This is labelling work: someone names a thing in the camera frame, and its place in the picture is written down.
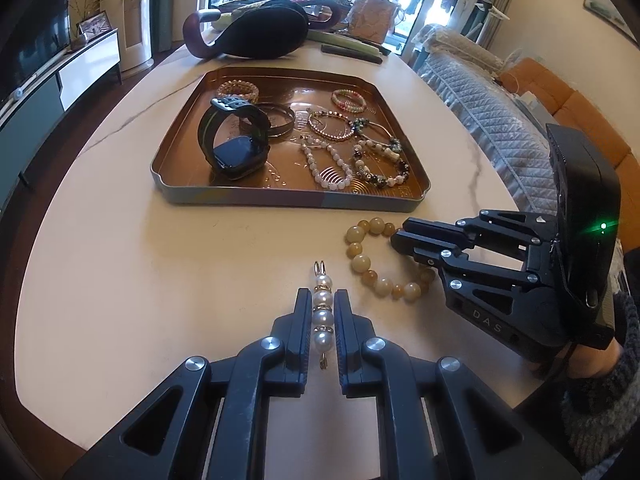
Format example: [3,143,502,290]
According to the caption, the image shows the green mixed bead bracelet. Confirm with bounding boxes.
[349,116,404,155]

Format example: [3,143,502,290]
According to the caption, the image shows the yellow amber bead bracelet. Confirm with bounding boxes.
[342,216,437,304]

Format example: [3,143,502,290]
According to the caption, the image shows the white teal tv cabinet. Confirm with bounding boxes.
[1,29,120,203]

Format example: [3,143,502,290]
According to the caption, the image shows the dark metal bangle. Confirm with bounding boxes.
[257,103,295,139]

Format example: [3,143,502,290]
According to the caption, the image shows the orange sofa cushions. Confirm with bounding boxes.
[498,58,640,254]

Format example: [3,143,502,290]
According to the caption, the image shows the quilted grey sofa cover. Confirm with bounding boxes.
[414,25,556,214]

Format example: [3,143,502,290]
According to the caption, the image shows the pearl safety pin brooch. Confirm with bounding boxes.
[311,261,335,370]

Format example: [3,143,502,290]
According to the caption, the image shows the clear crystal bead bracelet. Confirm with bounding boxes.
[214,79,260,105]

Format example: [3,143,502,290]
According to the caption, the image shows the black purple handbag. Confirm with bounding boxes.
[182,0,349,60]

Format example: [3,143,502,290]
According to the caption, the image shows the grey knitted sleeve forearm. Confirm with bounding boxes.
[562,292,639,479]

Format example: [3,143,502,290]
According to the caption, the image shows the wall painting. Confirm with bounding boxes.
[582,0,638,44]

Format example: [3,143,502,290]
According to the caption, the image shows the copper metal tray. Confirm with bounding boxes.
[151,66,431,212]

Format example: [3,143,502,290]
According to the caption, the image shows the green folded umbrella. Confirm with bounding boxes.
[307,29,390,56]

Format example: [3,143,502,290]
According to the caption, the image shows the framed photo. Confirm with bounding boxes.
[78,11,112,41]

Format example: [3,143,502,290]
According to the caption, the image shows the pink gift bag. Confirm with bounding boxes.
[347,0,398,44]

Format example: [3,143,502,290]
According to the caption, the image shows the silver rose chain bracelet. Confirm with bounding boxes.
[307,109,356,143]

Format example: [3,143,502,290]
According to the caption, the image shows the black green smart watch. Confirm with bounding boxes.
[198,96,271,181]

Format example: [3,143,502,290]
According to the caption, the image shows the black television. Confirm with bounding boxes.
[1,0,70,102]

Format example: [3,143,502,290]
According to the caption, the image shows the person's right hand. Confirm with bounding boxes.
[526,339,623,379]

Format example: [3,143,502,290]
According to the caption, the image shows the pink green bead bracelet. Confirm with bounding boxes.
[330,88,368,115]

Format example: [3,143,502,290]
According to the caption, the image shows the black remote control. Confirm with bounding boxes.
[320,44,383,65]

